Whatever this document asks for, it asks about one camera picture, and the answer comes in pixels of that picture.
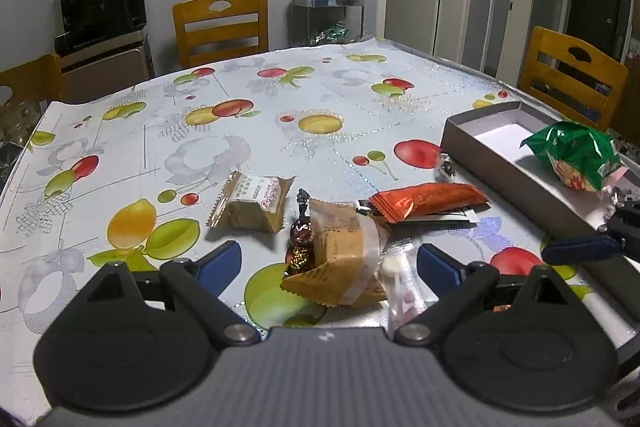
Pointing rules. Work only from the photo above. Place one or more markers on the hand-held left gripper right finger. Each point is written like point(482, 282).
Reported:
point(440, 264)

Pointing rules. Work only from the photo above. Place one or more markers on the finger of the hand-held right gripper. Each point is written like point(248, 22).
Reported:
point(580, 249)

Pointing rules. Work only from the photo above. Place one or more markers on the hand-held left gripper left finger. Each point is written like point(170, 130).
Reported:
point(220, 264)

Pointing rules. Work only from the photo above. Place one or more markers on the small brown snack packet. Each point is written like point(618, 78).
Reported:
point(250, 212)

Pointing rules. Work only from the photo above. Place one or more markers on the orange snack packet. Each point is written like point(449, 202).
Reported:
point(430, 199)

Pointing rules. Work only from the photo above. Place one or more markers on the green snack bag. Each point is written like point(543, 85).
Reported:
point(575, 147)

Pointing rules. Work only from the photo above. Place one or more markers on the large brown pastry packet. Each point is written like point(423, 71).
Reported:
point(335, 252)

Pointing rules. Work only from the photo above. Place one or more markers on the grey cardboard box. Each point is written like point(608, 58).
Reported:
point(500, 137)

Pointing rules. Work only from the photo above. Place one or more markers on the clear wrapped white candy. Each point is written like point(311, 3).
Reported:
point(392, 267)

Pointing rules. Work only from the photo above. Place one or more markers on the brown twist wrapped candy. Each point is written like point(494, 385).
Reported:
point(300, 232)

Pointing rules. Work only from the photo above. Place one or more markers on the dark foil wrapped candy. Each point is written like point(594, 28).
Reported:
point(446, 168)

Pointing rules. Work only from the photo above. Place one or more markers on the fruit print tablecloth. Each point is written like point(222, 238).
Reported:
point(150, 147)

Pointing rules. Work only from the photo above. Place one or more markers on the wooden chair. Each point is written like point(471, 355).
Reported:
point(565, 57)
point(35, 77)
point(220, 29)

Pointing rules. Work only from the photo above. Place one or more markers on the dark door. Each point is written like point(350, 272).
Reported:
point(597, 7)

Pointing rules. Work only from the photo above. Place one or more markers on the green foil packets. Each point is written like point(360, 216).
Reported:
point(330, 34)

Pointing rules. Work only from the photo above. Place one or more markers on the metal cart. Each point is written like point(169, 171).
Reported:
point(300, 17)

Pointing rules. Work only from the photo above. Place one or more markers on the black water dispenser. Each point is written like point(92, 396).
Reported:
point(100, 12)

